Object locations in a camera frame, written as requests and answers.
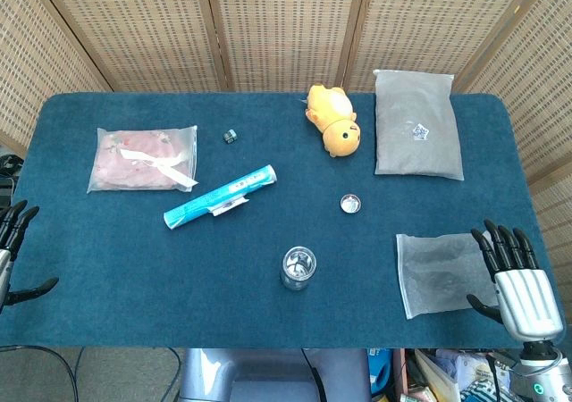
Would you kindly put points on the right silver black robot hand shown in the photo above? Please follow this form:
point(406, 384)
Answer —
point(527, 299)

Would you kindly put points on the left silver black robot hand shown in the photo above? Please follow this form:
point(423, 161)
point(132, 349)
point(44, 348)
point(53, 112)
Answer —
point(13, 228)

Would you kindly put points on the small metal lid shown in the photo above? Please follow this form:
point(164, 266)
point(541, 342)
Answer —
point(350, 204)

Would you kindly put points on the clear glass jar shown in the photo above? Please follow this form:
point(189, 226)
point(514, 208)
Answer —
point(298, 269)

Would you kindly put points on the dark equipment beside table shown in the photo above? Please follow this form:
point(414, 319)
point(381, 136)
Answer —
point(8, 174)

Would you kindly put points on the small grey frosted bag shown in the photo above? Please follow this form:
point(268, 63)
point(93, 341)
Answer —
point(440, 277)

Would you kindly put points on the pile of papers and boxes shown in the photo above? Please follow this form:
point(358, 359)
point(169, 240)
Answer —
point(456, 375)

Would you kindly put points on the blue table mat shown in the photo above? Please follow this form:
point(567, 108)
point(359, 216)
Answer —
point(134, 263)

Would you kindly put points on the pink clothing in clear bag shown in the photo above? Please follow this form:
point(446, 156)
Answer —
point(140, 158)

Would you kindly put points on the blue packet on floor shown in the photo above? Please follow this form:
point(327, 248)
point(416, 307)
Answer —
point(379, 368)

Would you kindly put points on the teal rolled tube package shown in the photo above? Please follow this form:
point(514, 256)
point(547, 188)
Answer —
point(214, 198)

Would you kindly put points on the large grey frosted bag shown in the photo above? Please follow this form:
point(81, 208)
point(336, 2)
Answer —
point(415, 129)

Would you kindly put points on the small dark cube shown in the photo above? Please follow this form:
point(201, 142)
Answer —
point(229, 136)

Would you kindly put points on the yellow plush toy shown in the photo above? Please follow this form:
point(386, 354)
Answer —
point(335, 120)

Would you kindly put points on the grey-blue robot torso base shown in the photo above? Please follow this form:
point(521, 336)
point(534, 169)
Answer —
point(268, 375)

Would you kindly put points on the woven bamboo folding screen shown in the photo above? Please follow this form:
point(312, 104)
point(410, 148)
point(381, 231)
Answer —
point(286, 27)

